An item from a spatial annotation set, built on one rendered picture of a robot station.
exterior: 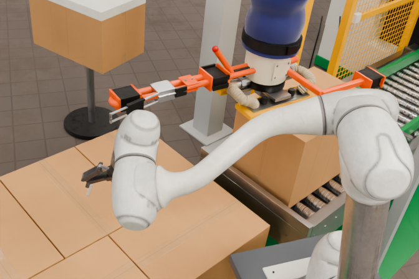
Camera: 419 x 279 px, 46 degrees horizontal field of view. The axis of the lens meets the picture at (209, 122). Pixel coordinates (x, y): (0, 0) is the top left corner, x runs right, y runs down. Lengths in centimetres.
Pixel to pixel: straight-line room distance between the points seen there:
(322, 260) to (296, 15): 82
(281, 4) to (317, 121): 62
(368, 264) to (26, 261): 132
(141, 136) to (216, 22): 207
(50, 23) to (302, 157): 183
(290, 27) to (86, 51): 162
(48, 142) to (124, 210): 245
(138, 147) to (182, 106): 274
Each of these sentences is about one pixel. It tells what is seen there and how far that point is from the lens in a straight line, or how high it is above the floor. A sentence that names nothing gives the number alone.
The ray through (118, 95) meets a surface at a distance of 160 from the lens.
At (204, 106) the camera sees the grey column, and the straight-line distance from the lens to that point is 350.
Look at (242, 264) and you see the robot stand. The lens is 184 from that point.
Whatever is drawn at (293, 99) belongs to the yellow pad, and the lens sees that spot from 195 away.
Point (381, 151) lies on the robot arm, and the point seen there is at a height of 158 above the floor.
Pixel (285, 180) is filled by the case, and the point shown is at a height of 70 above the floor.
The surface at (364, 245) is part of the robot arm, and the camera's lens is 128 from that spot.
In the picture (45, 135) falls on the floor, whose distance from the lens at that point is 363.
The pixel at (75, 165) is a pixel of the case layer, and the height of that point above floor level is 54.
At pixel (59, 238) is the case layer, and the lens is 218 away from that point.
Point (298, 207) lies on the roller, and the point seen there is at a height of 54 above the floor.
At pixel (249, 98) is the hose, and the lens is 180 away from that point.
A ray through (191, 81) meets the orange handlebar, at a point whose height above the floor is 129.
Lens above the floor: 216
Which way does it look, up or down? 35 degrees down
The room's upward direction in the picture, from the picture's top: 7 degrees clockwise
